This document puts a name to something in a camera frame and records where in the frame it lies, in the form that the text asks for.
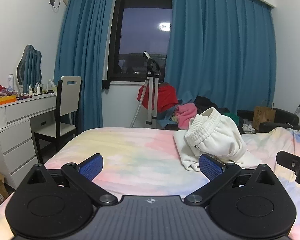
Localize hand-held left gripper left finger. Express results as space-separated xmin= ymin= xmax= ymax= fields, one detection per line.
xmin=27 ymin=154 xmax=118 ymax=207

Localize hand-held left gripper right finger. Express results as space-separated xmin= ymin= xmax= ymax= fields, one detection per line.
xmin=184 ymin=154 xmax=274 ymax=206

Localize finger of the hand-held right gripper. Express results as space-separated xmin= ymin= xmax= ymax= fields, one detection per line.
xmin=276 ymin=151 xmax=300 ymax=188

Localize white sweatpants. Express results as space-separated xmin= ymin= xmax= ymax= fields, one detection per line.
xmin=173 ymin=107 xmax=259 ymax=172

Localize black clothes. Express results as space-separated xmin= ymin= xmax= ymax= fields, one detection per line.
xmin=194 ymin=95 xmax=230 ymax=114

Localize black sofa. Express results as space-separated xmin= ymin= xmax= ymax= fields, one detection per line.
xmin=236 ymin=107 xmax=300 ymax=133

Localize brown paper bag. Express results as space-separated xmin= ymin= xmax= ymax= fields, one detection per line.
xmin=252 ymin=100 xmax=276 ymax=130

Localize pastel tie-dye blanket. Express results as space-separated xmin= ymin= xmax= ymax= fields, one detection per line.
xmin=0 ymin=126 xmax=300 ymax=240

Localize white cloth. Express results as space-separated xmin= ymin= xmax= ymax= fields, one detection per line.
xmin=241 ymin=122 xmax=255 ymax=133

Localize pink garment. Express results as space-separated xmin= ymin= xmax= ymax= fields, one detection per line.
xmin=174 ymin=104 xmax=198 ymax=130

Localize white and black chair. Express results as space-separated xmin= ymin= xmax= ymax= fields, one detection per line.
xmin=34 ymin=76 xmax=83 ymax=164

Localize red garment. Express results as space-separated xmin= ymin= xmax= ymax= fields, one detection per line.
xmin=137 ymin=82 xmax=178 ymax=113

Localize white dressing table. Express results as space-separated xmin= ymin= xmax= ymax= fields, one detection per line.
xmin=0 ymin=94 xmax=58 ymax=189

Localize garment steamer stand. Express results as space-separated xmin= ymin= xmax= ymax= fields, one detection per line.
xmin=129 ymin=51 xmax=163 ymax=128

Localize orange tray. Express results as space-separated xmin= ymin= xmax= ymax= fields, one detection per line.
xmin=0 ymin=94 xmax=17 ymax=107

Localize white spray can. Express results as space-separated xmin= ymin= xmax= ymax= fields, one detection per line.
xmin=7 ymin=73 xmax=15 ymax=93

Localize wavy vanity mirror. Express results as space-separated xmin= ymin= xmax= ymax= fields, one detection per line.
xmin=17 ymin=44 xmax=42 ymax=87

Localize blue curtain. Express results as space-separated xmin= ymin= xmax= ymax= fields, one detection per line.
xmin=164 ymin=0 xmax=278 ymax=115
xmin=54 ymin=0 xmax=117 ymax=138

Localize dark framed window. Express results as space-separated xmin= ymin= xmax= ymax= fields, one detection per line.
xmin=107 ymin=0 xmax=173 ymax=83

